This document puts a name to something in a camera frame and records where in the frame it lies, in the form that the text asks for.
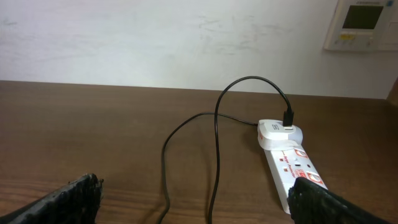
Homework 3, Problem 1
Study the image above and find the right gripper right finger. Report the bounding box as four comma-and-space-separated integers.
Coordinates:
287, 177, 388, 224

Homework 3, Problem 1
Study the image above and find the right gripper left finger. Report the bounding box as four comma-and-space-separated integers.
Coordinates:
1, 174, 103, 224

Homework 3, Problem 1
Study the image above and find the black charging cable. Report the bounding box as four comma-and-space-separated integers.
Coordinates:
157, 75, 295, 224

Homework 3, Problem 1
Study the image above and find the white power strip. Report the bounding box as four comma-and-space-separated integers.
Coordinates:
264, 145, 326, 214

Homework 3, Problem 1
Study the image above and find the white wall control panel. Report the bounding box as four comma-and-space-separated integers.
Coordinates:
323, 0, 397, 52

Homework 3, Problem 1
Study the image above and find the white USB charger adapter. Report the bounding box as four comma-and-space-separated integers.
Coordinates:
257, 119, 303, 151

